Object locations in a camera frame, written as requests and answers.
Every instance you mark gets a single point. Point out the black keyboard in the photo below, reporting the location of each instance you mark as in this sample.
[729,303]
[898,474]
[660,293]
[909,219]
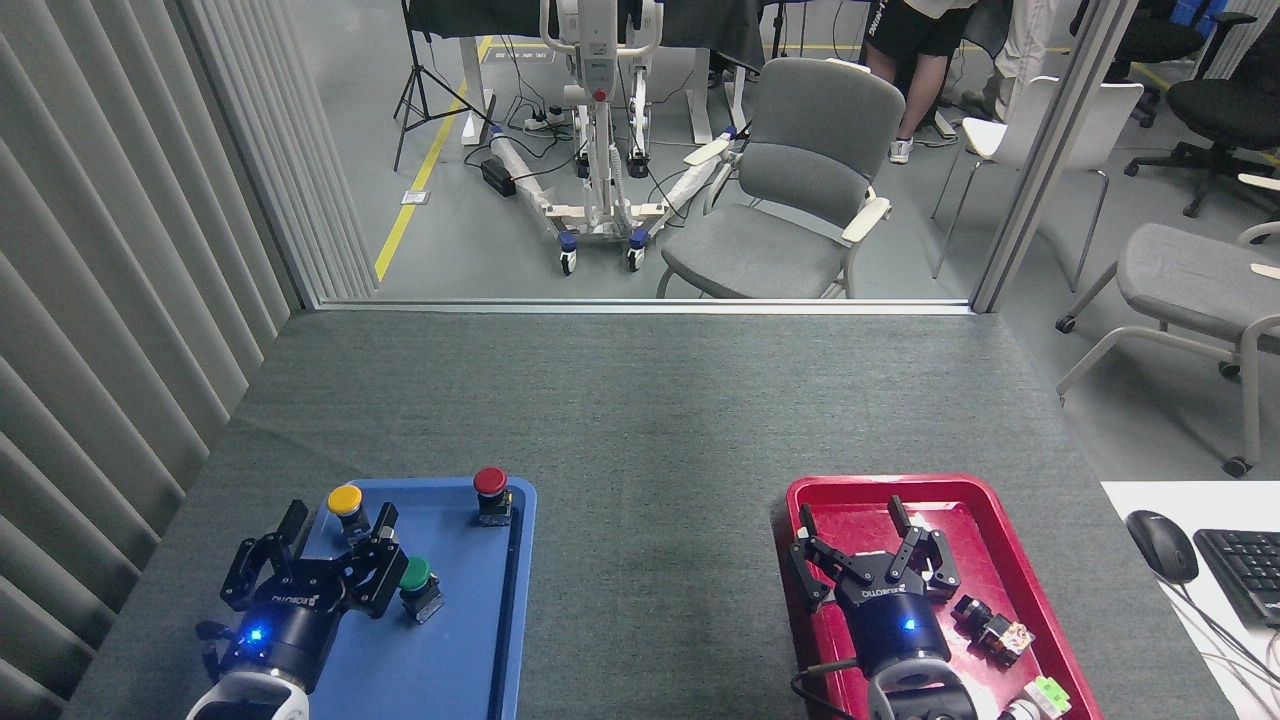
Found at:
[1245,575]

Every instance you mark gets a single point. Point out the red push button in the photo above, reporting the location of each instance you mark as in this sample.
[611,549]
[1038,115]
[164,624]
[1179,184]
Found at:
[490,482]

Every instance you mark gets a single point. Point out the green push button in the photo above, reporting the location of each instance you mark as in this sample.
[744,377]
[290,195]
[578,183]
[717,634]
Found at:
[416,578]

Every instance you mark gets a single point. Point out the grey chair on castors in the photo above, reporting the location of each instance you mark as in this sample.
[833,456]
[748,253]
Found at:
[1190,275]

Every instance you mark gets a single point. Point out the grey armchair with cream armrests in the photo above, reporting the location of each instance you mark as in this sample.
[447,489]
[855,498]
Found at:
[790,170]

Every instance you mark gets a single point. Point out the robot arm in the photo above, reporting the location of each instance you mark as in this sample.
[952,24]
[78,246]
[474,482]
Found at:
[245,698]
[925,692]

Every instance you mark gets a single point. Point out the white plastic chair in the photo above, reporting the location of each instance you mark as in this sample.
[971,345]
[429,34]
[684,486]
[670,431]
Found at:
[1090,115]

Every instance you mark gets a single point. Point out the white power strip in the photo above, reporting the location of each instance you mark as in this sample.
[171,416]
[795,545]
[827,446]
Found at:
[545,120]

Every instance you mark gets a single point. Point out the black switch with orange end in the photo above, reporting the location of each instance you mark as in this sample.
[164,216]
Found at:
[990,628]

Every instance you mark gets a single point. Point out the black power adapter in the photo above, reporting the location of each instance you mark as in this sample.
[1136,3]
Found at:
[497,176]

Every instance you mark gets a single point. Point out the blue plastic tray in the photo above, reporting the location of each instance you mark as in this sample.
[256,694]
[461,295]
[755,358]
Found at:
[450,640]

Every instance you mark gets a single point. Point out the silver post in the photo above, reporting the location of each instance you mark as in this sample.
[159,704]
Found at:
[1050,150]

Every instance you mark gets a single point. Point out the yellow push button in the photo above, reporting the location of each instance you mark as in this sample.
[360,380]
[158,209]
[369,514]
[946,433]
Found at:
[345,500]

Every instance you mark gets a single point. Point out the white stand on wheels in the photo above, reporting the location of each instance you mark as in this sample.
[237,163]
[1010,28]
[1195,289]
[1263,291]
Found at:
[600,150]

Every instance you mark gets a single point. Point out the silver table rail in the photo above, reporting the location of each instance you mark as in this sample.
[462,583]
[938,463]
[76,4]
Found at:
[640,306]

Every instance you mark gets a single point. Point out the person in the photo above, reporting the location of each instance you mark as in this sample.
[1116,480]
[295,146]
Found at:
[925,40]

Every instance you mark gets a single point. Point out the black computer mouse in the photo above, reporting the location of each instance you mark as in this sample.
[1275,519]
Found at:
[1162,545]

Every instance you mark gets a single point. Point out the grey slatted panel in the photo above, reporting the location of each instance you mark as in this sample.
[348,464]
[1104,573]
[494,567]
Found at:
[110,260]

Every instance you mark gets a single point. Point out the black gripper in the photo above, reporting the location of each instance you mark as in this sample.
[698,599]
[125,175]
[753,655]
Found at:
[290,630]
[895,625]

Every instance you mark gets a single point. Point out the white switch with green block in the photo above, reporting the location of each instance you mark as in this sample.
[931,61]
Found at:
[1045,695]

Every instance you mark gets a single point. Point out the black office chair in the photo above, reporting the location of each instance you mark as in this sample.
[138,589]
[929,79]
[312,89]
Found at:
[1225,110]

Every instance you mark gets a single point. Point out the red plastic tray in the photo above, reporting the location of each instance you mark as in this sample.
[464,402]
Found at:
[860,510]

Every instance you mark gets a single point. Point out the black tripod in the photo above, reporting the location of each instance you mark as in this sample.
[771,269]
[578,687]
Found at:
[420,85]

